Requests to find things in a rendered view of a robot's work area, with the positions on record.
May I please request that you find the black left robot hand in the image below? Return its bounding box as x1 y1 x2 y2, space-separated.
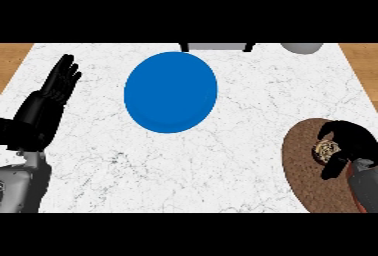
0 53 84 153

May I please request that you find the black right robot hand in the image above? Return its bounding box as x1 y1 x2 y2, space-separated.
316 120 378 181

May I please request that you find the brown round placemat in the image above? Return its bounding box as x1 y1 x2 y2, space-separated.
281 117 378 214

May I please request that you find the grey and black appliance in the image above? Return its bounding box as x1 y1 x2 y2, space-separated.
177 43 257 53

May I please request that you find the blue plate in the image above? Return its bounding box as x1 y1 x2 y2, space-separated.
123 51 219 134

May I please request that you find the brown cupcake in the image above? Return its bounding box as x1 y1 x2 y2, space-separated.
312 139 346 165

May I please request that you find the grey round bowl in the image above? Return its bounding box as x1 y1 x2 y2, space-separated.
279 43 327 55

